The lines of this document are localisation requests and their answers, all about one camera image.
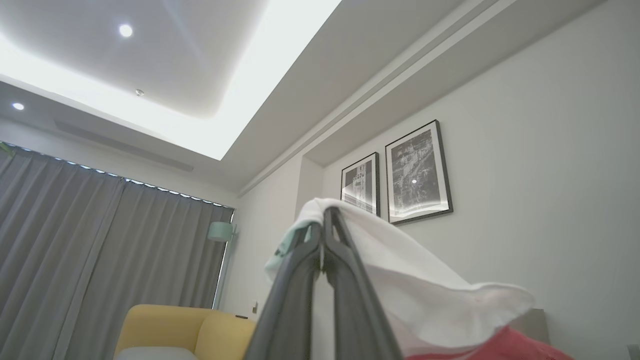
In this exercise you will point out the round recessed ceiling light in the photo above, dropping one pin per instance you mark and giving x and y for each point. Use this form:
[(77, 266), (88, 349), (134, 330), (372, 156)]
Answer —
[(18, 106), (125, 30)]

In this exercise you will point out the white wall switch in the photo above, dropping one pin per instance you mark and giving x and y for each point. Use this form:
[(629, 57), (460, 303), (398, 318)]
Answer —
[(255, 307)]

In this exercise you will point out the yellow armchair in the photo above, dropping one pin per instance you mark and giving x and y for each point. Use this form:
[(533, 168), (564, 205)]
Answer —
[(165, 325)]

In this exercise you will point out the floor lamp with mint shade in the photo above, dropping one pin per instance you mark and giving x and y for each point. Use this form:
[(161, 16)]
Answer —
[(220, 231)]

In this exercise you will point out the red shorts with white stripe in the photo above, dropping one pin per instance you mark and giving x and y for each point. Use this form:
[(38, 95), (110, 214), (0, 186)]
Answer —
[(425, 280)]

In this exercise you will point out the large black framed picture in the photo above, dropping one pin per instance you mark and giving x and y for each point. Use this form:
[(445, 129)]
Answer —
[(417, 172)]

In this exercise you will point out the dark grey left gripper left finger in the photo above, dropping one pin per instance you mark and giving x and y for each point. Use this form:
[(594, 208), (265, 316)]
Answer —
[(290, 310)]

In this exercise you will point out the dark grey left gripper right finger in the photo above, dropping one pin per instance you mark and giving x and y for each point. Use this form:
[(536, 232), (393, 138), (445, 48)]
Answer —
[(355, 310)]

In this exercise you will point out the grey curtain panel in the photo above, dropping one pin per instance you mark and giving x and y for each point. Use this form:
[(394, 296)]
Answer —
[(40, 250), (165, 250)]

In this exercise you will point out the small black framed picture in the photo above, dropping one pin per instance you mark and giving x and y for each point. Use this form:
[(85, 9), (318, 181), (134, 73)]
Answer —
[(361, 182)]

